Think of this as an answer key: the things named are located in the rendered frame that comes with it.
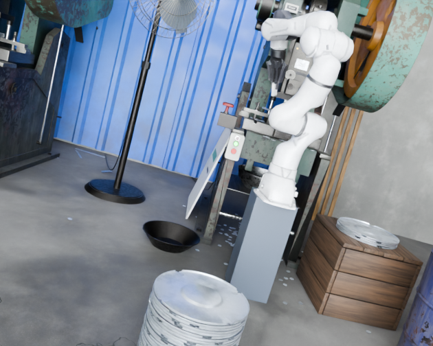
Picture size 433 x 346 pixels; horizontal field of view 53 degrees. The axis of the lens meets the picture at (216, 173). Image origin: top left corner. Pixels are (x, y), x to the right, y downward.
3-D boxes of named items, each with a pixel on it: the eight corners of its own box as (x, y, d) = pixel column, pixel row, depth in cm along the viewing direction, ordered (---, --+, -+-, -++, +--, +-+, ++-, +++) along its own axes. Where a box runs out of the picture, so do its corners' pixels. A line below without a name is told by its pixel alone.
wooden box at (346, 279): (396, 331, 196) (423, 262, 189) (317, 314, 191) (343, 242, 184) (361, 288, 235) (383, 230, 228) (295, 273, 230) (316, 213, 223)
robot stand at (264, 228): (266, 303, 188) (298, 208, 179) (226, 294, 186) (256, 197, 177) (261, 284, 205) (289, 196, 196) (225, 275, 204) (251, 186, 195)
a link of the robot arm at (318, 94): (336, 90, 167) (294, 78, 161) (306, 143, 180) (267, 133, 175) (326, 78, 176) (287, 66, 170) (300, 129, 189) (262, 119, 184)
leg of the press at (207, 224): (211, 246, 235) (259, 83, 217) (190, 240, 235) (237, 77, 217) (216, 201, 325) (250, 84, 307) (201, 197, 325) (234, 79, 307)
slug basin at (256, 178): (291, 204, 245) (297, 187, 243) (234, 188, 244) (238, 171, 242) (284, 190, 278) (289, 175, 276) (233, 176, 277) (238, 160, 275)
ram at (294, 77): (306, 99, 237) (323, 45, 231) (280, 92, 236) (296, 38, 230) (301, 98, 254) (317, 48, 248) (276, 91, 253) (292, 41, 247)
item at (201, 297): (268, 319, 125) (269, 317, 125) (185, 331, 108) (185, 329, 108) (213, 270, 147) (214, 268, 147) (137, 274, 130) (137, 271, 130)
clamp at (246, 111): (267, 122, 250) (272, 105, 248) (238, 114, 249) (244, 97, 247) (266, 121, 256) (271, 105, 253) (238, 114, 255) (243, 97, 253)
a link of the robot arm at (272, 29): (328, 11, 180) (294, 18, 208) (288, 11, 174) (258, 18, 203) (327, 39, 183) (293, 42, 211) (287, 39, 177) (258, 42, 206)
